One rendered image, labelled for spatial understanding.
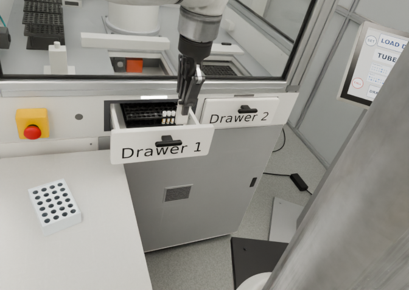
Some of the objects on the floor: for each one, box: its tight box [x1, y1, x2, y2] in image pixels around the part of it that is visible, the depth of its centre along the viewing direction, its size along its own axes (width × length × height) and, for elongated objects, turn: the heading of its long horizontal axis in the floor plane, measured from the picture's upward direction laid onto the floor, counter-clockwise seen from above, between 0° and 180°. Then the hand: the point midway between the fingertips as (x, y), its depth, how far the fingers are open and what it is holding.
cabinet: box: [0, 124, 284, 254], centre depth 160 cm, size 95×103×80 cm
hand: (182, 112), depth 80 cm, fingers closed
